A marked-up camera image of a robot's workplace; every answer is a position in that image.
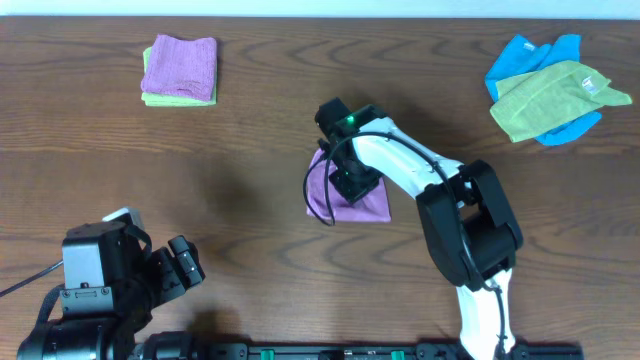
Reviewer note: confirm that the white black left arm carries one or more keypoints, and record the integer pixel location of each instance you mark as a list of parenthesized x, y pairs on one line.
[(110, 336)]

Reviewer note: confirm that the purple cloth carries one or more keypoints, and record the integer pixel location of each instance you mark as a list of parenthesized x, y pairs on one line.
[(373, 208), (181, 66)]

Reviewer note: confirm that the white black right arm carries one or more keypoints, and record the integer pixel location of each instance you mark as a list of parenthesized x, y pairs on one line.
[(470, 229)]

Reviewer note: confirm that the folded green cloth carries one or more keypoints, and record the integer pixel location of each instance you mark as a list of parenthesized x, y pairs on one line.
[(170, 100)]

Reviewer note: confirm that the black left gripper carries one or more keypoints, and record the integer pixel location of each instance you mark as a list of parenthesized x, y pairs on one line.
[(163, 270)]

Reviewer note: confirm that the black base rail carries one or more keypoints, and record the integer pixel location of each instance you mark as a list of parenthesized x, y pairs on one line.
[(421, 351)]

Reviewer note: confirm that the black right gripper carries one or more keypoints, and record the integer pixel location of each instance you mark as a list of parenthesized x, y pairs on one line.
[(357, 185)]

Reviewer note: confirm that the folded purple cloth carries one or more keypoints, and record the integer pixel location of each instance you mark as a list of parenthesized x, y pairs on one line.
[(181, 66)]

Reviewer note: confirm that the blue cloth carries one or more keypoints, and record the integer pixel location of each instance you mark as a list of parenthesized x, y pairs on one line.
[(522, 56)]

